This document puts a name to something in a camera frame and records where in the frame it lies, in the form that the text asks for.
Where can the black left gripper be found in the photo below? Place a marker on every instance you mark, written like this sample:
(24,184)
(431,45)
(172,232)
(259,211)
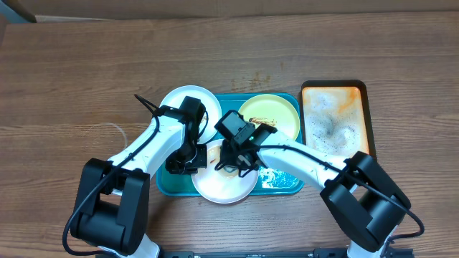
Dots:
(201,162)

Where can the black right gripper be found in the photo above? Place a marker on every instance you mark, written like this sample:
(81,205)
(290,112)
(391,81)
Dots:
(232,161)

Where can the pale pink plate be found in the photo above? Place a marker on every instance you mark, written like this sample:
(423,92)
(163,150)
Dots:
(220,186)

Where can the white plate with sauce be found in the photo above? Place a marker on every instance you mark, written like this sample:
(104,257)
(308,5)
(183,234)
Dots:
(208,99)

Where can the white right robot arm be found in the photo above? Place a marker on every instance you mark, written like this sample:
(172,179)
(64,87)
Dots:
(364,201)

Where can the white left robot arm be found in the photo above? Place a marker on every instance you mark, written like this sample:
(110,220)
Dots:
(111,206)

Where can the teal plastic tray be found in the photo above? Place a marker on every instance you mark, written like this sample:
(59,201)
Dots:
(270,182)

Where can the black soapy water tray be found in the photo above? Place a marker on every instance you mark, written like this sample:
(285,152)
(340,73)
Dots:
(336,117)

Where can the yellow plate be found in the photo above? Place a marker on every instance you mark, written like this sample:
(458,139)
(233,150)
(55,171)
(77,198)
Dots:
(274,111)

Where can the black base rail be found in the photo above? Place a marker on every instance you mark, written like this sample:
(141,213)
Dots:
(316,253)

